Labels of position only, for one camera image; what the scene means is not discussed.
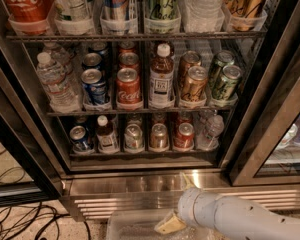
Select orange can bottom shelf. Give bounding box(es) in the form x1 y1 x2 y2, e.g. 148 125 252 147
173 123 194 149

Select water bottle bottom shelf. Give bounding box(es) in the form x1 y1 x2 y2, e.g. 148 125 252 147
197 115 224 151

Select black floor cables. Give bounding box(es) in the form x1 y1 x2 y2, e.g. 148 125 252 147
0 202 93 240

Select tea bottle middle shelf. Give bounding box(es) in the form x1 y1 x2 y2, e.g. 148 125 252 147
149 43 174 107

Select white green can bottom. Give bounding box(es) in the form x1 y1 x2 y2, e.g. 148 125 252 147
124 124 144 150

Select tea bottle shelf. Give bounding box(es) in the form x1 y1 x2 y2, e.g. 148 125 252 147
149 43 174 107
96 115 118 152

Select brown can bottom shelf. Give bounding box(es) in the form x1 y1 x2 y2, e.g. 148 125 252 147
150 123 168 150

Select red coca-cola can middle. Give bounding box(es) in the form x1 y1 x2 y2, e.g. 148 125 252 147
116 68 142 110

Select green can top shelf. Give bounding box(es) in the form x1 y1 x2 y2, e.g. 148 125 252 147
146 0 177 20

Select coca-cola can top shelf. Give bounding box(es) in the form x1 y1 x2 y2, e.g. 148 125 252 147
3 0 53 35

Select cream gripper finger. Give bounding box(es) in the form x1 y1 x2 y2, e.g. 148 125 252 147
154 212 186 235
181 173 194 190

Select fridge glass door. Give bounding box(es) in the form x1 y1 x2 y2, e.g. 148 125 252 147
0 45 62 207
222 0 300 186

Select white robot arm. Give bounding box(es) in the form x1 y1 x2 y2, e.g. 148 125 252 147
154 173 300 240

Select tea bottle bottom shelf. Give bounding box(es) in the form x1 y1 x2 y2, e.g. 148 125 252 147
96 115 118 152

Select blue pepsi can front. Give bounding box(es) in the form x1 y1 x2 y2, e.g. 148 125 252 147
81 69 109 105

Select gold can rear middle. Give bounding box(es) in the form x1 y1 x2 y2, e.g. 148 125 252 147
177 50 201 87

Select green can front middle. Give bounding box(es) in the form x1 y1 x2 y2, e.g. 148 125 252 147
212 65 242 100

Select left fridge glass door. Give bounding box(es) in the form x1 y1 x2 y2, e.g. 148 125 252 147
0 45 62 207

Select gold can front middle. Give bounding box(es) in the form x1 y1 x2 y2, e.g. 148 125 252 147
181 66 208 102

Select water bottle middle shelf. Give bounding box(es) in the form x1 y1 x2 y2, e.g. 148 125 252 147
37 52 81 113

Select steel fridge base grille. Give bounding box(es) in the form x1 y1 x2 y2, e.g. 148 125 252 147
61 170 300 221

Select gold can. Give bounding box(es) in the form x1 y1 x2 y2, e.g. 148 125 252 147
177 50 201 87
181 66 208 102

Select blue can bottom shelf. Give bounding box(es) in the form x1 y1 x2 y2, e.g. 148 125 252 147
70 126 93 152

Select white can top shelf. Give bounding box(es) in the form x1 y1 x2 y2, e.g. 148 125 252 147
54 0 94 23

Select green can rear middle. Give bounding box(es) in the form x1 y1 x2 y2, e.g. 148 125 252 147
209 50 235 88

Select gold cans top shelf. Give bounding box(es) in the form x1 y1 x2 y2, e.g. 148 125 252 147
222 0 267 32

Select red bull can top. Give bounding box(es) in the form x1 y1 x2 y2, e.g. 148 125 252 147
103 0 129 21

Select clear plastic bin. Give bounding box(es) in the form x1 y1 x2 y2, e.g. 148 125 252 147
106 209 214 240

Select red can behind orange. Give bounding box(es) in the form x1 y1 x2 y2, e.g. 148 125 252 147
175 111 193 125

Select right fridge glass door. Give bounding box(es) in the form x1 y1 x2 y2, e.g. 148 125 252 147
222 0 300 186

